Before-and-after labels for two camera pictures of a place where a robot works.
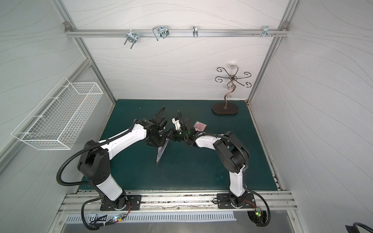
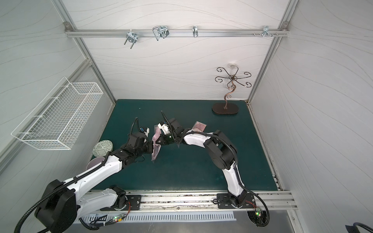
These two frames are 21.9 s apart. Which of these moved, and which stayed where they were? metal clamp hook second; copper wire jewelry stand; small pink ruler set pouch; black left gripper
Moved: black left gripper
Stayed: small pink ruler set pouch; copper wire jewelry stand; metal clamp hook second
